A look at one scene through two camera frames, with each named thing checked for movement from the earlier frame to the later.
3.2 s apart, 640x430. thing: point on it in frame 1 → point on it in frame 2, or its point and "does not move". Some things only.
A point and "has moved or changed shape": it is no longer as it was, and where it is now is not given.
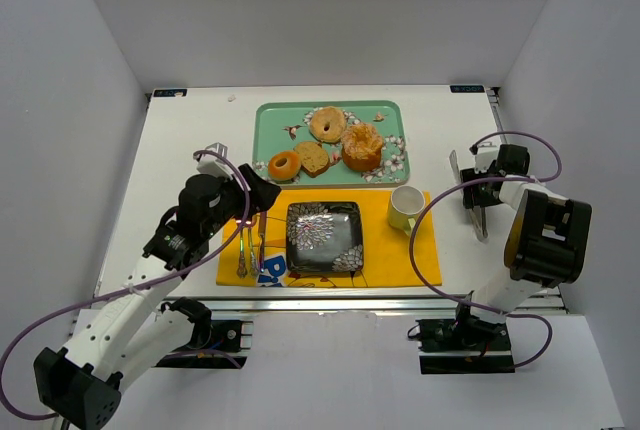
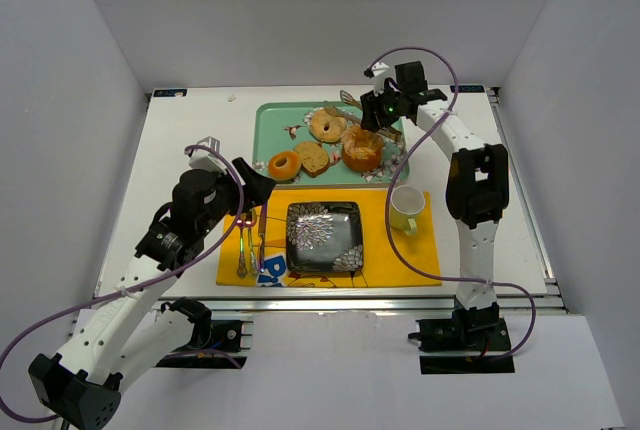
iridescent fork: x=242 y=270 does not move
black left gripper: x=258 y=189 does not move
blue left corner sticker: x=170 y=92 does not move
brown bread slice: x=314 y=160 does not move
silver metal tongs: x=482 y=234 has moved or changed shape
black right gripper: x=473 y=190 → x=373 y=111
